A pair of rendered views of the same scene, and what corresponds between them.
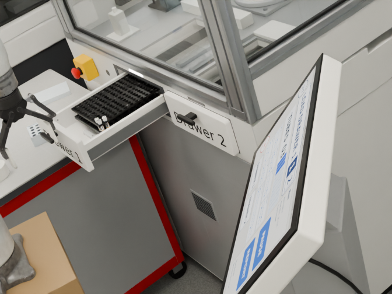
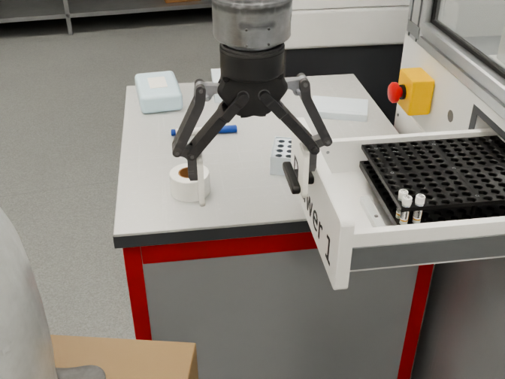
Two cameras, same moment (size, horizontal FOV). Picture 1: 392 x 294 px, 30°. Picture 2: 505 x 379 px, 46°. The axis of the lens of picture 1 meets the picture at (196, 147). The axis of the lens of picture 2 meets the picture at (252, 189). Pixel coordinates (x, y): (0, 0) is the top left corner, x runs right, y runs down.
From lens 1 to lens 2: 1.33 m
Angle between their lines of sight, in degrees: 15
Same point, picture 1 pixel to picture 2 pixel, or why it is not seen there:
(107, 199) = (334, 313)
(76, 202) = (285, 295)
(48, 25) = (382, 14)
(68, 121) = (344, 163)
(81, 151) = (340, 246)
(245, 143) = not seen: outside the picture
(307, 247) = not seen: outside the picture
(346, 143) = not seen: outside the picture
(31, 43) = (347, 28)
